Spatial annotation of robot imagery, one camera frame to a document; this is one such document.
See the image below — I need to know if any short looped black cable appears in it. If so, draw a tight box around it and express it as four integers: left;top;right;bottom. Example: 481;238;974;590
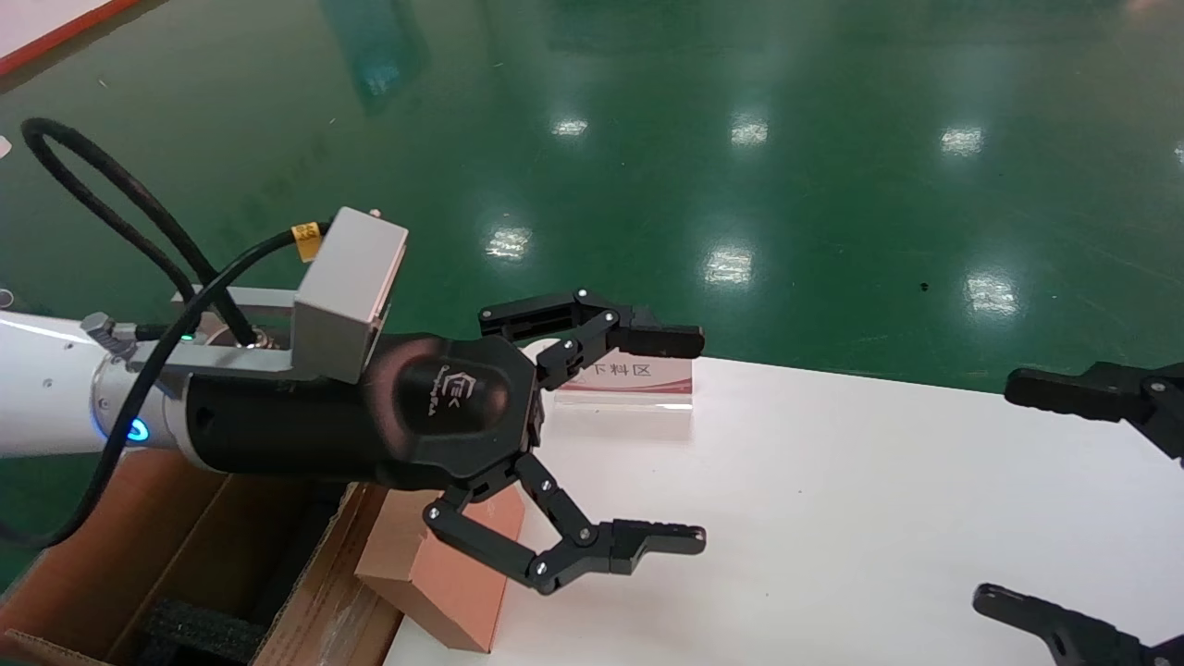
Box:
20;117;262;351

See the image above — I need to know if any small cardboard box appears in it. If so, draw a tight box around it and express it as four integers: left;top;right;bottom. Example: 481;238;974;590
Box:
354;483;526;654

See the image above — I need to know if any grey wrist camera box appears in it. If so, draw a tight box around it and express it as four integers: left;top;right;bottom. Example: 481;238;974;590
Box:
291;206;409;385

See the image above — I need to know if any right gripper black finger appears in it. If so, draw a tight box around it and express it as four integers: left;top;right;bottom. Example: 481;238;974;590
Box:
971;583;1184;666
1005;361;1184;463

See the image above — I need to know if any large cardboard box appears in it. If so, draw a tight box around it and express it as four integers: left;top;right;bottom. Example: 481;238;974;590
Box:
0;449;408;666

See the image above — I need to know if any silver camera mount bracket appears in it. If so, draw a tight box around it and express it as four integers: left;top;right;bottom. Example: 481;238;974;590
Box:
171;287;299;377

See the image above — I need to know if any black foam padding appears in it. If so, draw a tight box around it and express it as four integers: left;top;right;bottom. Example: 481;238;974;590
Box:
139;597;269;666

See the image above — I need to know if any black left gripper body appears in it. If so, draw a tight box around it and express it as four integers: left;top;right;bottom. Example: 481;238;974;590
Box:
180;333;549;493

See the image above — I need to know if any acrylic sign with red stripe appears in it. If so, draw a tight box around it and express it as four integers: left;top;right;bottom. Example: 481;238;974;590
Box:
523;338;695;413

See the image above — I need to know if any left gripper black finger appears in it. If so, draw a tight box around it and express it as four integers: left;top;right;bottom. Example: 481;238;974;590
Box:
424;451;708;596
478;289;706;391

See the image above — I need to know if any long black camera cable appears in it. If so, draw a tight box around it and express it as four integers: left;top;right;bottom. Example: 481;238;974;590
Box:
0;220;329;549

